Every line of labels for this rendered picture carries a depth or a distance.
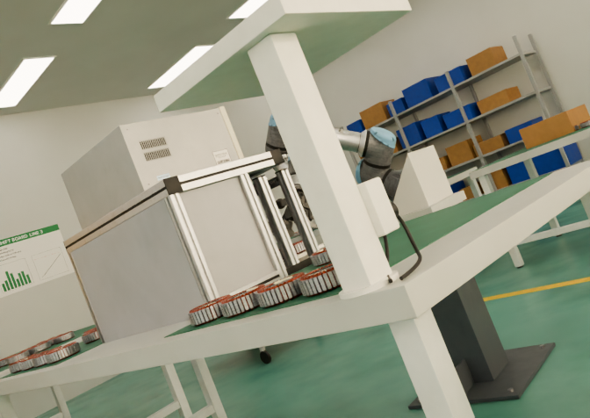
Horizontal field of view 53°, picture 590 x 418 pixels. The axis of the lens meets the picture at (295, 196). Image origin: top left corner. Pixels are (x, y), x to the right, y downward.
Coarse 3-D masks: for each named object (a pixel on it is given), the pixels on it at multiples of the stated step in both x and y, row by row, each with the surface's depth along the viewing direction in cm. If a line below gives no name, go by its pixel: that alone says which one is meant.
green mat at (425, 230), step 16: (544, 176) 163; (496, 192) 171; (512, 192) 152; (448, 208) 184; (464, 208) 161; (480, 208) 145; (400, 224) 197; (416, 224) 173; (432, 224) 154; (448, 224) 138; (400, 240) 146; (416, 240) 132; (432, 240) 121; (400, 256) 114; (304, 272) 162; (336, 288) 106; (288, 304) 111; (224, 320) 127
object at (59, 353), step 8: (72, 344) 200; (40, 352) 225; (48, 352) 201; (56, 352) 197; (64, 352) 197; (72, 352) 199; (24, 360) 216; (32, 360) 207; (40, 360) 206; (48, 360) 198; (56, 360) 197; (16, 368) 224; (24, 368) 215
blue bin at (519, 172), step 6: (522, 162) 764; (510, 168) 777; (516, 168) 772; (522, 168) 766; (510, 174) 780; (516, 174) 774; (522, 174) 768; (528, 174) 763; (516, 180) 776; (522, 180) 770
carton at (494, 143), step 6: (492, 138) 786; (498, 138) 781; (504, 138) 783; (480, 144) 799; (486, 144) 793; (492, 144) 788; (498, 144) 783; (504, 144) 778; (474, 150) 807; (486, 150) 795; (492, 150) 790
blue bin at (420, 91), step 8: (424, 80) 830; (432, 80) 841; (408, 88) 849; (416, 88) 841; (424, 88) 833; (432, 88) 834; (408, 96) 852; (416, 96) 843; (424, 96) 836; (432, 96) 828; (408, 104) 855
